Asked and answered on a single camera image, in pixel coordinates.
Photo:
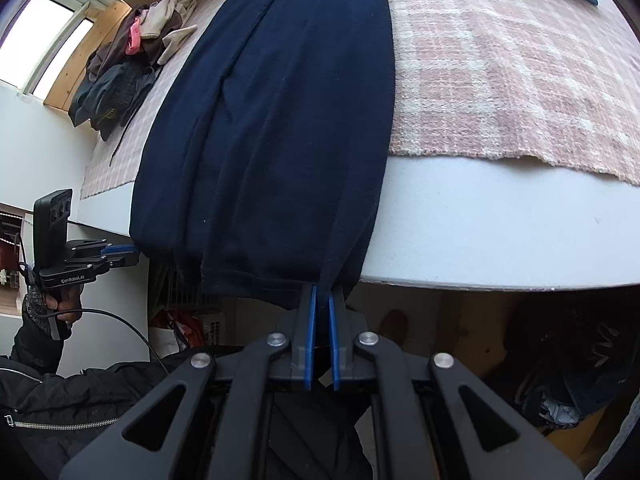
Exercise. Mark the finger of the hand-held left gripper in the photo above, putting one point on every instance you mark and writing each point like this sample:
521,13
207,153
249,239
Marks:
115,262
117,249

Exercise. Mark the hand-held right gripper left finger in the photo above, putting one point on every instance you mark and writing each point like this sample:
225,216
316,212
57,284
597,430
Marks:
312,340

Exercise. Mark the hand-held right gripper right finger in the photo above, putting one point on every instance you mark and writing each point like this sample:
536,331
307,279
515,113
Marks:
332,340

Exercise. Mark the dark blue shirt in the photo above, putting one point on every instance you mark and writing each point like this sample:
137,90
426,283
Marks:
280,135

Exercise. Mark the person's left forearm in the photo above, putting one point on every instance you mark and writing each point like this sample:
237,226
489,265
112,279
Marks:
35,345

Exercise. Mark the person's left hand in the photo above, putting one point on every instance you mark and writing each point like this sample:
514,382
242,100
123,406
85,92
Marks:
65,305

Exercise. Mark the red and white bag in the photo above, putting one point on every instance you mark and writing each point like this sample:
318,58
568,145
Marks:
175,332

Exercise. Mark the pine wood board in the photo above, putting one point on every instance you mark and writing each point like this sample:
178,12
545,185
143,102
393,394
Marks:
75,60

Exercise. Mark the pink garment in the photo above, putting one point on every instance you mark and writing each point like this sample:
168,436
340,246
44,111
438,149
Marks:
134,40

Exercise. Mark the black sneaker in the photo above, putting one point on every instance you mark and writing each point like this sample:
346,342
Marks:
570,360

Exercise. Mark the grey patterned cloth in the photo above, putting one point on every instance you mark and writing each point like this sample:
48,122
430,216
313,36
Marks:
620,440

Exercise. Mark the pink plaid blanket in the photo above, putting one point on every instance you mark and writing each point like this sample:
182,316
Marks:
500,75

